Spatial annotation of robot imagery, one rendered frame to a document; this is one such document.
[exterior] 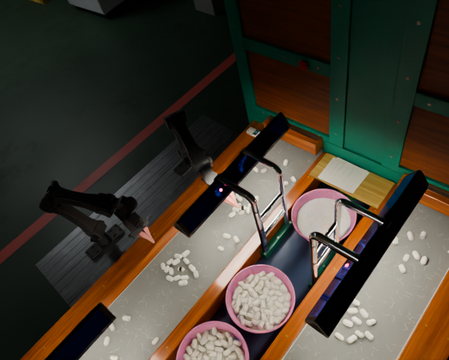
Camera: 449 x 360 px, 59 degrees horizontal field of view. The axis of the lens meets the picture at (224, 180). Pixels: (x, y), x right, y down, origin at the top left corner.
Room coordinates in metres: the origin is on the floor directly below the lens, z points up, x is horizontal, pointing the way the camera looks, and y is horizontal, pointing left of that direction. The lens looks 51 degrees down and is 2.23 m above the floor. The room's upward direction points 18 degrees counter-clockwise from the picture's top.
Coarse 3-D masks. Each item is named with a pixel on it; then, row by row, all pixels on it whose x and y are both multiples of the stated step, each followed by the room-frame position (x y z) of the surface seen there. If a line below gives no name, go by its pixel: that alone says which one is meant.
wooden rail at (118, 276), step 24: (240, 144) 1.36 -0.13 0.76; (216, 168) 1.26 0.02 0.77; (192, 192) 1.16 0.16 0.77; (168, 216) 1.07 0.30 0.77; (144, 240) 0.99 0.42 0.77; (168, 240) 0.96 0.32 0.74; (120, 264) 0.91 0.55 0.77; (144, 264) 0.88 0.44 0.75; (96, 288) 0.84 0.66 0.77; (120, 288) 0.81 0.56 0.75; (72, 312) 0.77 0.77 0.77; (48, 336) 0.70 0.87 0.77
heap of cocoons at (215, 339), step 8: (200, 336) 0.51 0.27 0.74; (208, 336) 0.50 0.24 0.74; (216, 336) 0.50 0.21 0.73; (224, 336) 0.49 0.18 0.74; (232, 336) 0.48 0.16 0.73; (192, 344) 0.50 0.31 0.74; (200, 344) 0.49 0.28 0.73; (208, 344) 0.48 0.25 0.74; (216, 344) 0.47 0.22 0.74; (224, 344) 0.46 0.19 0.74; (232, 344) 0.45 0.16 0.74; (240, 344) 0.44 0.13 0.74; (192, 352) 0.47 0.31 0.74; (200, 352) 0.46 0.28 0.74; (208, 352) 0.45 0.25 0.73; (216, 352) 0.44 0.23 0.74; (224, 352) 0.43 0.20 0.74; (232, 352) 0.43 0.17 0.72; (240, 352) 0.41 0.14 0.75
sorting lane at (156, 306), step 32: (288, 160) 1.18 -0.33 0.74; (256, 192) 1.06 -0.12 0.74; (224, 224) 0.95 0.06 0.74; (160, 256) 0.90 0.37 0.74; (192, 256) 0.85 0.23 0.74; (224, 256) 0.80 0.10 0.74; (128, 288) 0.80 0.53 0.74; (160, 288) 0.76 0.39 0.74; (192, 288) 0.71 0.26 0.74; (160, 320) 0.62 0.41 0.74; (96, 352) 0.58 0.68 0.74; (128, 352) 0.54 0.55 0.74
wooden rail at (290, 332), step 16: (368, 224) 0.72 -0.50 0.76; (352, 240) 0.68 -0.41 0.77; (336, 256) 0.63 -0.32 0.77; (336, 272) 0.57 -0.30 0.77; (320, 288) 0.54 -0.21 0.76; (304, 304) 0.50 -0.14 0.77; (288, 320) 0.46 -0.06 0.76; (304, 320) 0.44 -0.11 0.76; (288, 336) 0.41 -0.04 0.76; (272, 352) 0.37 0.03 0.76
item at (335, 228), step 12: (336, 204) 0.66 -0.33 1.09; (348, 204) 0.63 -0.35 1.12; (336, 216) 0.66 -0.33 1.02; (372, 216) 0.57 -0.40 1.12; (336, 228) 0.66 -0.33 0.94; (384, 228) 0.52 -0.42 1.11; (312, 240) 0.57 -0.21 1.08; (324, 240) 0.54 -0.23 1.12; (336, 240) 0.66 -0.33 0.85; (312, 252) 0.58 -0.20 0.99; (324, 252) 0.63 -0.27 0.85; (336, 252) 0.66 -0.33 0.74; (348, 252) 0.48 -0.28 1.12; (312, 264) 0.58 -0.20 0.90; (324, 264) 0.64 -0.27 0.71; (360, 264) 0.44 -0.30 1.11; (312, 276) 0.57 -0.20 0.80
